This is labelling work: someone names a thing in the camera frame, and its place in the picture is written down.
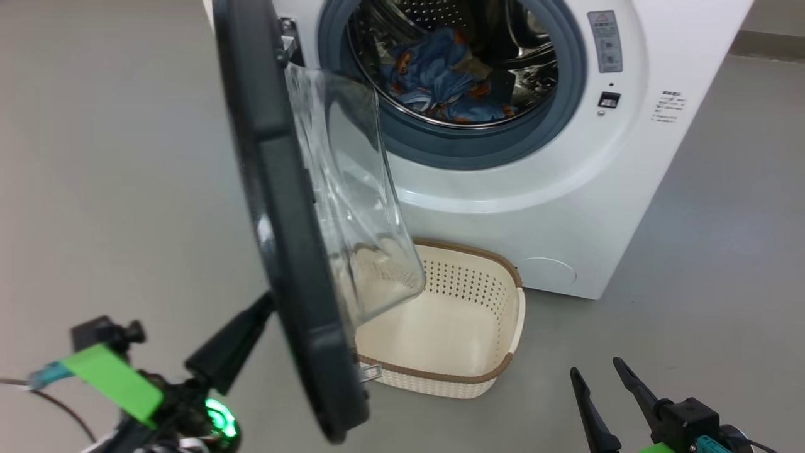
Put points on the grey warning sticker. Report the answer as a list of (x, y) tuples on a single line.
[(605, 41)]

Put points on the metal door hinge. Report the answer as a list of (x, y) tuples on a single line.
[(288, 41)]

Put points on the black door lock socket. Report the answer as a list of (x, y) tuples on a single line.
[(609, 100)]

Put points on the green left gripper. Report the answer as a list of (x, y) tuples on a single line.
[(113, 380)]

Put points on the cream perforated laundry basket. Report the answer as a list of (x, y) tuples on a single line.
[(453, 333)]

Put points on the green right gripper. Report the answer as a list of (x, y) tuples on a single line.
[(657, 448)]

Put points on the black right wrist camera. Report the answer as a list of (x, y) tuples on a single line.
[(688, 418)]

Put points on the stainless steel washing machine drum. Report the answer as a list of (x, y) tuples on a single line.
[(531, 69)]

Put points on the small printed text label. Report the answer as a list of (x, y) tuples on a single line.
[(668, 106)]

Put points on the white front-load washing machine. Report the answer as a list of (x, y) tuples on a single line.
[(566, 207)]

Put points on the black glass washer door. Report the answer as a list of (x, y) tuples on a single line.
[(283, 201)]

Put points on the blue cartoon print garment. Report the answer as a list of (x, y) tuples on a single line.
[(434, 75)]

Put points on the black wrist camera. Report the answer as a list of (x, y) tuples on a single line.
[(100, 332), (688, 418)]

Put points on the round white filter cover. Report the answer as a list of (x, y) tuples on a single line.
[(547, 270)]

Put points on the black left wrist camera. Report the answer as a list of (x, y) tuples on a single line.
[(100, 332)]

